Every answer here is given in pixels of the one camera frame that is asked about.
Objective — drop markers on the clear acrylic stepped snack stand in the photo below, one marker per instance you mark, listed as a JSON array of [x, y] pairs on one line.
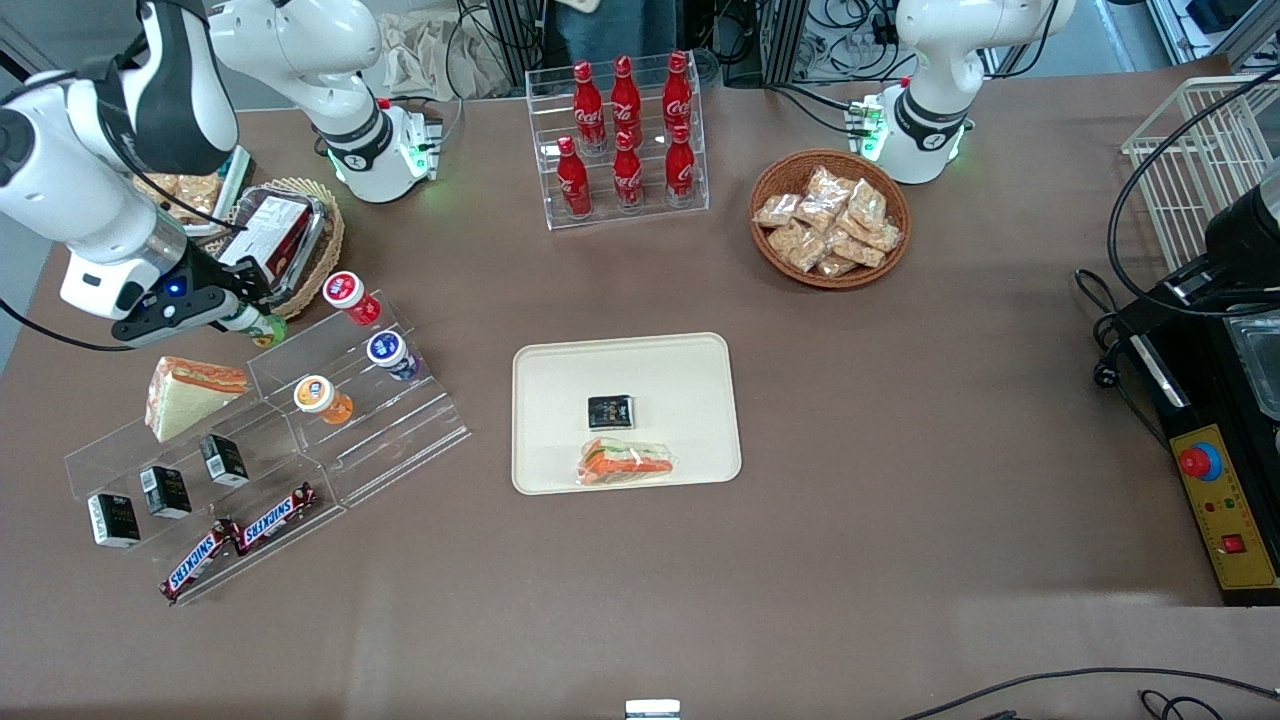
[[270, 455]]

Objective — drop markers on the clear acrylic stepped gum stand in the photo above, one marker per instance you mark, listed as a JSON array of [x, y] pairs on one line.
[[400, 440]]

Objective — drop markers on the red gum bottle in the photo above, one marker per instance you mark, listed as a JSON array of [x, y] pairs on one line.
[[350, 297]]

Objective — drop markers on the black round device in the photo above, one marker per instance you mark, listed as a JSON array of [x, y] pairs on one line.
[[1245, 225]]

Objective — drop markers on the black plastic food container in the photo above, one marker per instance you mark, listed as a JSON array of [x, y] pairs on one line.
[[322, 222]]

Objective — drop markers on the black sealing machine yellow panel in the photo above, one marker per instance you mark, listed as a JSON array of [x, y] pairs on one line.
[[1225, 500]]

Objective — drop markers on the clear acrylic bottle rack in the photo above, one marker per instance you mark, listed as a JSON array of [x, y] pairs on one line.
[[545, 130]]

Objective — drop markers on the white arm base connector box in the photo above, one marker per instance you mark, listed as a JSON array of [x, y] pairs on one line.
[[425, 140], [865, 125]]

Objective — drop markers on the small white block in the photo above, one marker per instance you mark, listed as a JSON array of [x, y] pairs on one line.
[[652, 710]]

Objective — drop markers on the cream rectangular tray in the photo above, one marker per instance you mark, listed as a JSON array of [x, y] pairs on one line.
[[660, 380]]

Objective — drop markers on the small black snack box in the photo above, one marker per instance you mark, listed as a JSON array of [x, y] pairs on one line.
[[113, 520], [223, 460], [165, 491], [611, 411]]

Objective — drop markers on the bag of fried snacks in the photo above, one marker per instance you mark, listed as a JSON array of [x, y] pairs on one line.
[[152, 185], [200, 195]]

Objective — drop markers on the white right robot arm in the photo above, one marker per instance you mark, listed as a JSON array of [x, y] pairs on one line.
[[60, 190]]

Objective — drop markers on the clear plastic container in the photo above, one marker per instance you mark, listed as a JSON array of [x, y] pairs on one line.
[[1260, 360]]

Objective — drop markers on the clear packet of brown snacks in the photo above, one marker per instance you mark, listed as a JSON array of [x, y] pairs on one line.
[[836, 266], [866, 205], [778, 209], [800, 245], [885, 237], [822, 195], [858, 250]]

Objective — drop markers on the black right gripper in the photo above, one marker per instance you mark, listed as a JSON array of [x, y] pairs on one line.
[[212, 273]]

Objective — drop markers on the person in blue jeans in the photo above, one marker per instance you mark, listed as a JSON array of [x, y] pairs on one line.
[[610, 30]]

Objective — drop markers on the Snickers chocolate bar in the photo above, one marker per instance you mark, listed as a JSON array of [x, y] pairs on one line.
[[277, 518], [197, 562]]

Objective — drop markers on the triangular white bread sandwich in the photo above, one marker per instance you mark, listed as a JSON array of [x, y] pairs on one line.
[[190, 395]]

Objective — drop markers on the round brown wicker basket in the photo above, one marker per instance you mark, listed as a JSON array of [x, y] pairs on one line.
[[830, 283]]

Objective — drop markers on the red and white food box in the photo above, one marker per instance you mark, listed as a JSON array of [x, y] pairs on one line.
[[270, 235]]

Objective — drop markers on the oval light wicker basket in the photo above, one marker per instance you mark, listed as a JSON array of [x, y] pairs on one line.
[[320, 260]]

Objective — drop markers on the red cola bottle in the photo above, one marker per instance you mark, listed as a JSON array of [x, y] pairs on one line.
[[573, 180], [681, 165], [626, 100], [677, 95], [628, 172], [588, 105]]

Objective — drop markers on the plastic wrapped orange sandwich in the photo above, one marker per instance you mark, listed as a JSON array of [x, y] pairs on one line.
[[625, 462]]

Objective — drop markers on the green gum bottle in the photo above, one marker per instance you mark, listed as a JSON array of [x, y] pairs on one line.
[[265, 328]]

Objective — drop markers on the blue gum bottle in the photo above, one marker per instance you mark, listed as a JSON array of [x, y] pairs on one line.
[[392, 355]]

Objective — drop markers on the orange gum bottle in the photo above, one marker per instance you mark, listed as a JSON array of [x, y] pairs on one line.
[[322, 398]]

